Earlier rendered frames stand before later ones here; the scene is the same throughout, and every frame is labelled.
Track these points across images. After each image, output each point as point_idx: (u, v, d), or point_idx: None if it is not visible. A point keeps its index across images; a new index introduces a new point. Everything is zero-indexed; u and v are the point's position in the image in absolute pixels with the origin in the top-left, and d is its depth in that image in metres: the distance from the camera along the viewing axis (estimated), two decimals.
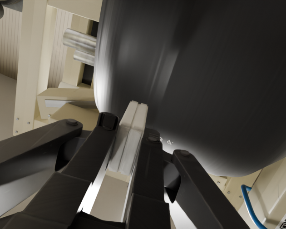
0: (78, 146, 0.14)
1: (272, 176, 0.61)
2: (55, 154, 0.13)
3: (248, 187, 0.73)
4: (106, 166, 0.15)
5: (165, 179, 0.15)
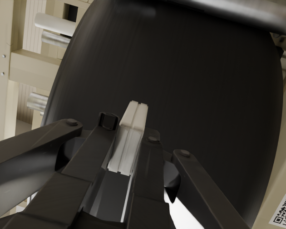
0: (78, 146, 0.14)
1: None
2: (55, 154, 0.13)
3: None
4: (106, 166, 0.15)
5: (165, 179, 0.15)
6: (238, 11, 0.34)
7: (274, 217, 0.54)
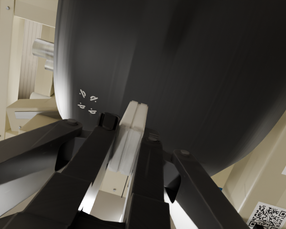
0: (78, 146, 0.14)
1: (239, 176, 0.64)
2: (55, 154, 0.13)
3: (219, 188, 0.75)
4: (106, 166, 0.15)
5: (165, 179, 0.15)
6: None
7: None
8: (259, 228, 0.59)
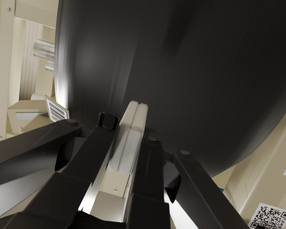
0: (78, 146, 0.14)
1: (241, 177, 0.64)
2: (55, 154, 0.13)
3: (220, 189, 0.75)
4: (106, 166, 0.15)
5: (165, 179, 0.15)
6: None
7: None
8: None
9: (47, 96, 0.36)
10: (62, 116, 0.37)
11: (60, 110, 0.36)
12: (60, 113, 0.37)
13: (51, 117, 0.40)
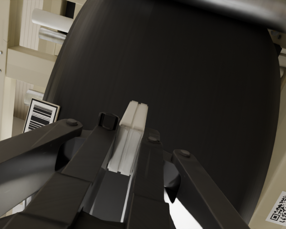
0: (78, 146, 0.14)
1: None
2: (55, 154, 0.13)
3: None
4: (106, 166, 0.15)
5: (165, 179, 0.15)
6: None
7: (271, 214, 0.54)
8: None
9: (35, 97, 0.32)
10: (46, 121, 0.31)
11: (47, 111, 0.31)
12: (44, 118, 0.31)
13: None
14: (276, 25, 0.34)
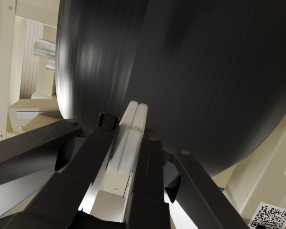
0: (78, 146, 0.14)
1: (242, 176, 0.64)
2: (55, 154, 0.13)
3: (221, 188, 0.75)
4: (106, 166, 0.15)
5: (165, 179, 0.15)
6: None
7: None
8: None
9: None
10: None
11: None
12: None
13: None
14: None
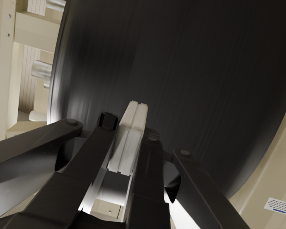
0: (78, 146, 0.14)
1: None
2: (55, 154, 0.13)
3: None
4: (106, 166, 0.15)
5: (165, 179, 0.15)
6: None
7: None
8: None
9: None
10: None
11: None
12: None
13: None
14: None
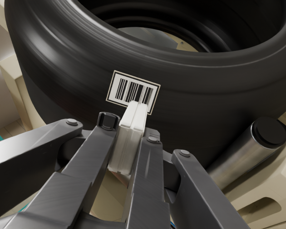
0: (78, 146, 0.14)
1: None
2: (55, 154, 0.13)
3: None
4: (106, 166, 0.15)
5: (165, 179, 0.15)
6: None
7: None
8: None
9: (159, 88, 0.34)
10: (137, 102, 0.34)
11: (146, 103, 0.34)
12: (140, 99, 0.34)
13: (120, 77, 0.34)
14: None
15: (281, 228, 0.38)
